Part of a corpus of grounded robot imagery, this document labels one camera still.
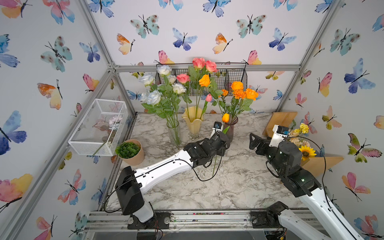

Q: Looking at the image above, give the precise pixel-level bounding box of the white mesh wall basket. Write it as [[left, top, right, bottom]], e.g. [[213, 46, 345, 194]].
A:
[[68, 99, 128, 157]]

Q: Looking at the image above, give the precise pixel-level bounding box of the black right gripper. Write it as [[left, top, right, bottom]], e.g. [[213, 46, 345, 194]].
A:
[[251, 132, 288, 179]]

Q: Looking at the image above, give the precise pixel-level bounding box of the potted green succulent plant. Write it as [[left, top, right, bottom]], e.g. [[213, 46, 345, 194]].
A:
[[115, 139, 145, 166]]

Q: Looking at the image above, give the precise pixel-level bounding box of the metal base rail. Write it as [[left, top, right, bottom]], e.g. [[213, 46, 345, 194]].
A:
[[85, 209, 284, 234]]

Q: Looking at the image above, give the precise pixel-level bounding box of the white rose stem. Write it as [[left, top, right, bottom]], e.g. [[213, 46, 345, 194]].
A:
[[139, 74, 155, 87], [172, 84, 187, 95], [140, 90, 161, 105], [157, 65, 172, 76], [167, 75, 177, 85]]

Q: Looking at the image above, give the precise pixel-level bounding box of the sunflower bouquet in white vase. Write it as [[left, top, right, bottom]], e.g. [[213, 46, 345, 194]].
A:
[[288, 123, 317, 161]]

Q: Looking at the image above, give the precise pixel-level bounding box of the yellow orange tulip bud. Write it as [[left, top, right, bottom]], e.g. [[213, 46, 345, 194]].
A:
[[214, 113, 232, 133]]

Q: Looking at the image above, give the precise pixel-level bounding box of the pink artificial rose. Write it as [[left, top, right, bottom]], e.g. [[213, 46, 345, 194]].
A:
[[203, 61, 218, 74]]

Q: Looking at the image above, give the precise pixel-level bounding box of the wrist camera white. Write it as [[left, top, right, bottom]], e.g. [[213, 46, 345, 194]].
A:
[[210, 121, 223, 138], [269, 125, 289, 147]]

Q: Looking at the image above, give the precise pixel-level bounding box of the orange flower front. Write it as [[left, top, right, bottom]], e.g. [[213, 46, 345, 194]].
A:
[[233, 90, 246, 100]]

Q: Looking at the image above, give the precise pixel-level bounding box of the orange artificial flower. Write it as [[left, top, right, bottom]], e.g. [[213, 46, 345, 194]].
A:
[[240, 89, 259, 113]]

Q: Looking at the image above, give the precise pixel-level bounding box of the purple ribbed glass vase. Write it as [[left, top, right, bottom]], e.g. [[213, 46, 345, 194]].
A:
[[224, 117, 239, 143]]

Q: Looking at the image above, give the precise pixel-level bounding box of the clear glass vase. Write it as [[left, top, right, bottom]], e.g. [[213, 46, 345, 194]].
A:
[[167, 121, 182, 147]]

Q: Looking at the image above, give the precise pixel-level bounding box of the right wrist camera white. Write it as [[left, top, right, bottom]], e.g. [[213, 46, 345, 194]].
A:
[[269, 125, 289, 147]]

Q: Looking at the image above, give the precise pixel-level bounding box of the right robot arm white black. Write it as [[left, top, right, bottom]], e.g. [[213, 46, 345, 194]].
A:
[[249, 133, 362, 240]]

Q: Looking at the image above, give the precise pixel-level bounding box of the pink tulip bud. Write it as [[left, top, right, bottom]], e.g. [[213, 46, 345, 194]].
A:
[[201, 94, 214, 118]]

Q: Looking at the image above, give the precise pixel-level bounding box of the black wire wall basket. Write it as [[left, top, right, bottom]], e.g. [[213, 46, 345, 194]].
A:
[[169, 62, 248, 96]]

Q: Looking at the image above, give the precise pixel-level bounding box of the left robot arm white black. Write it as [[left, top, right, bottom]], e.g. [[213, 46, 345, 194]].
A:
[[115, 132, 229, 223]]

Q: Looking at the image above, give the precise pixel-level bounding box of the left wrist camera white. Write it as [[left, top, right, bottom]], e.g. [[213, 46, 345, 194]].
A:
[[210, 121, 223, 138]]

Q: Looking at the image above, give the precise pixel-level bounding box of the small orange marigold flower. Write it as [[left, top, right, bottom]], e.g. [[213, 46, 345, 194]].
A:
[[222, 89, 229, 97]]

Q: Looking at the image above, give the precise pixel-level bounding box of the yellow ruffled vase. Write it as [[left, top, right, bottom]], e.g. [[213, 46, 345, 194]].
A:
[[182, 106, 204, 140]]

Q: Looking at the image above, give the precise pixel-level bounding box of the wooden corner shelf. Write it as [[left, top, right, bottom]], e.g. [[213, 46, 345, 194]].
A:
[[263, 112, 344, 177]]

